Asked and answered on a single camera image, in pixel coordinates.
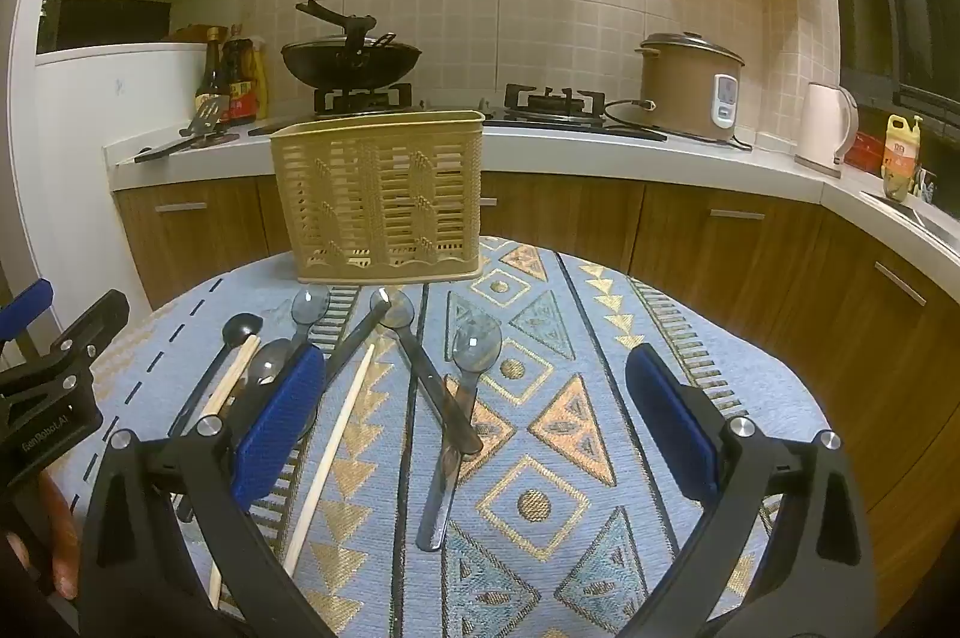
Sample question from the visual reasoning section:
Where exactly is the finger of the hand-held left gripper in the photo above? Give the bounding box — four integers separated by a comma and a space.
0, 278, 55, 355
43, 289, 131, 363

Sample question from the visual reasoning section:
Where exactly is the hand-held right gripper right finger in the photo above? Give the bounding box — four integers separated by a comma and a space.
625, 342, 878, 638

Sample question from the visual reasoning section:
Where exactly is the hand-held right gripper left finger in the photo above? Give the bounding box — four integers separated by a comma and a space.
77, 344, 335, 638

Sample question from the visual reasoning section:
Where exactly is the black plastic spoon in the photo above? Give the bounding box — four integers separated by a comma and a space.
169, 311, 260, 440

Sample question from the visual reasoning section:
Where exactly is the translucent grey plastic spoon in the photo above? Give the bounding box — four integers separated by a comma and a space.
289, 287, 331, 350
373, 289, 485, 459
415, 317, 505, 553

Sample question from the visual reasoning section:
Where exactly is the beige plastic utensil basket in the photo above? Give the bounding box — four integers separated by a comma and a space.
268, 110, 487, 285

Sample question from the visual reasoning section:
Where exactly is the person's left hand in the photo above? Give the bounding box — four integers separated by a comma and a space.
4, 469, 82, 601

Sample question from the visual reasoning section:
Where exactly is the patterned blue tablecloth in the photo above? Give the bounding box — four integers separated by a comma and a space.
45, 236, 833, 638

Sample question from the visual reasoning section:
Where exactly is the white refrigerator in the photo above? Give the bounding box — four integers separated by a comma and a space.
34, 41, 211, 309

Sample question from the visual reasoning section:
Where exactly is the black spatula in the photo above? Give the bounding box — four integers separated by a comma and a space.
135, 96, 241, 163

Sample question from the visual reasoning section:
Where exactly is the small dark sauce bottle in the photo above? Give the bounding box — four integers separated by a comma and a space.
196, 29, 230, 120

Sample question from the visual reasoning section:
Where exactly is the white kitchen countertop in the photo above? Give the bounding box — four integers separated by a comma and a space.
103, 113, 960, 279

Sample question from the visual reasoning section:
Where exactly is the large dark sauce bottle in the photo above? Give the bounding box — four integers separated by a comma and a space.
221, 26, 260, 125

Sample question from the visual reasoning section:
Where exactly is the yellow seasoning bottle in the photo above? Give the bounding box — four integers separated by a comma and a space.
251, 38, 269, 118

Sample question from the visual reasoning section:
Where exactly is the stainless steel sink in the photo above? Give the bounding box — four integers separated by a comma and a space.
859, 188, 960, 256

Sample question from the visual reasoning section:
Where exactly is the white electric kettle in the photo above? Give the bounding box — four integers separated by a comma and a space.
795, 81, 860, 180

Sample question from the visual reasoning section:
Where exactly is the brown rice cooker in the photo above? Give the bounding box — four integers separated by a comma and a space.
636, 32, 745, 142

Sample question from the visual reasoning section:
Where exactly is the red box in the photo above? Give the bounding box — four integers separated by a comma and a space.
844, 129, 890, 168

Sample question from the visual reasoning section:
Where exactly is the black gas stove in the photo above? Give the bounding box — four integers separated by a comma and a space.
313, 83, 668, 142

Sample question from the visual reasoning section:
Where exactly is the yellow oil bottle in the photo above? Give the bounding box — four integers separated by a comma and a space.
881, 114, 923, 200

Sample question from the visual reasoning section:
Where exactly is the black wok with lid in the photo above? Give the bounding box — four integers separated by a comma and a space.
281, 0, 422, 88

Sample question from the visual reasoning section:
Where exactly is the black power cable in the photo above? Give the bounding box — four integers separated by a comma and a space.
604, 99, 753, 151

